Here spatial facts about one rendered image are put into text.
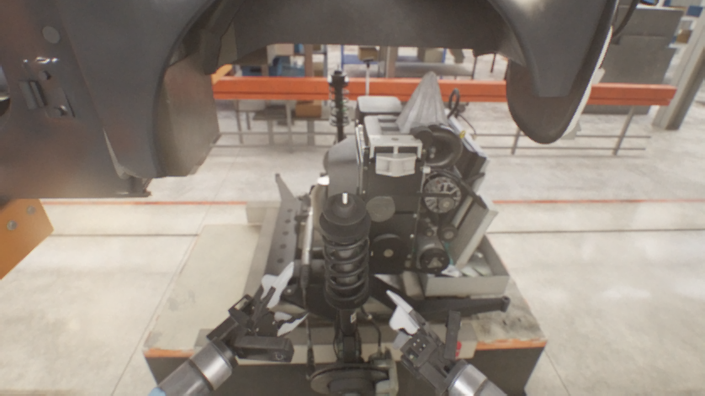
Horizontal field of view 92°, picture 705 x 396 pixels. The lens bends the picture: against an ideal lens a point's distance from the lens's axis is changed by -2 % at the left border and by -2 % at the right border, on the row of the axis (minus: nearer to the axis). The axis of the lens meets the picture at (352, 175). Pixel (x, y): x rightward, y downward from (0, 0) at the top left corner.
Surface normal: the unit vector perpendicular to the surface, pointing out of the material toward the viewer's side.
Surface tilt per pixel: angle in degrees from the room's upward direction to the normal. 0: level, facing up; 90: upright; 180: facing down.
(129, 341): 0
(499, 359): 90
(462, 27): 90
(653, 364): 0
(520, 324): 0
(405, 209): 90
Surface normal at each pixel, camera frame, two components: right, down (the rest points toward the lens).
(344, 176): -0.32, 0.46
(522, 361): 0.04, 0.50
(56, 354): 0.03, -0.87
